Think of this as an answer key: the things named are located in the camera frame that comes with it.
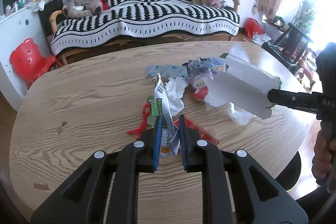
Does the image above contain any white cardboard box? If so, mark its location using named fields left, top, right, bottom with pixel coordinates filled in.
left=204, top=44, right=282, bottom=119

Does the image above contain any red cigarette carton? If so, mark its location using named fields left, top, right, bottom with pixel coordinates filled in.
left=185, top=117, right=219, bottom=145

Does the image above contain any white snack wrapper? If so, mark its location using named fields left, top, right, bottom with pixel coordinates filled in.
left=154, top=73, right=180, bottom=157

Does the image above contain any green wrapper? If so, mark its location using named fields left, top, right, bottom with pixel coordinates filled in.
left=147, top=96, right=158, bottom=127

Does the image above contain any right hand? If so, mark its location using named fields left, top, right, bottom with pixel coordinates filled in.
left=311, top=130, right=335, bottom=180

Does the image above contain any crumpled white tissue right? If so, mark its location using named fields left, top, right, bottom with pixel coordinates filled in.
left=226, top=102, right=256, bottom=126

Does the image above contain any crumpled white tissue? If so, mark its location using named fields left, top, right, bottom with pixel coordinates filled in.
left=165, top=77, right=189, bottom=116
left=226, top=102, right=256, bottom=126

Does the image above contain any red bag on floor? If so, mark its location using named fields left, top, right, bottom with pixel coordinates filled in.
left=244, top=18, right=264, bottom=38

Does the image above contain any red ribbon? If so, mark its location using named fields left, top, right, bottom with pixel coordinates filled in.
left=126, top=102, right=153, bottom=140

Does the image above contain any mushroom plush toy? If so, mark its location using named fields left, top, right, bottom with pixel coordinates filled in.
left=189, top=72, right=213, bottom=101

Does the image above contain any crumpled blue white wrapper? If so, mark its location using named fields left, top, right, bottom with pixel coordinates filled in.
left=182, top=57, right=225, bottom=77

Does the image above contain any red bear plastic chair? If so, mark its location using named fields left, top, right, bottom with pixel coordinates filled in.
left=10, top=38, right=63, bottom=86

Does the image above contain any blue patterned wrapper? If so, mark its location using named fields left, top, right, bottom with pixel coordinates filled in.
left=145, top=65, right=188, bottom=79

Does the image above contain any white cabinet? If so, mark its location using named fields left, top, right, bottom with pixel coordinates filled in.
left=0, top=7, right=51, bottom=111

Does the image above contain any brown plush toy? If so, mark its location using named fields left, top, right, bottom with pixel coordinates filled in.
left=62, top=0, right=102, bottom=19

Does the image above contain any striped black white sofa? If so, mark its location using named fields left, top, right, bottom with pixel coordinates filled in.
left=51, top=0, right=240, bottom=55

